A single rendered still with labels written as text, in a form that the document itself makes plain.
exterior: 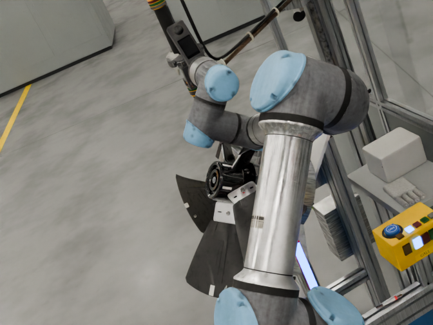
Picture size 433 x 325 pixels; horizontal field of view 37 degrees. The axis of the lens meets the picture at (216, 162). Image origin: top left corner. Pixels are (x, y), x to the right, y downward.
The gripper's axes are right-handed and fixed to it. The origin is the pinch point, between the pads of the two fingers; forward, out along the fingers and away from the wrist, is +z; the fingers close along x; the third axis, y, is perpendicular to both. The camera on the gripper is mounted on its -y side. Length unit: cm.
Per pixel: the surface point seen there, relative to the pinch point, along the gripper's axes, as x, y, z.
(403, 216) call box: 30, 59, -36
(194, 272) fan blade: -24, 67, 4
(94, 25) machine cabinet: 42, 128, 709
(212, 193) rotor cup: -7.6, 47.2, 5.9
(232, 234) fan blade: -8, 59, -1
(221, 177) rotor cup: -3.5, 41.5, 1.3
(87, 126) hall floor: -30, 166, 472
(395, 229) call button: 25, 58, -40
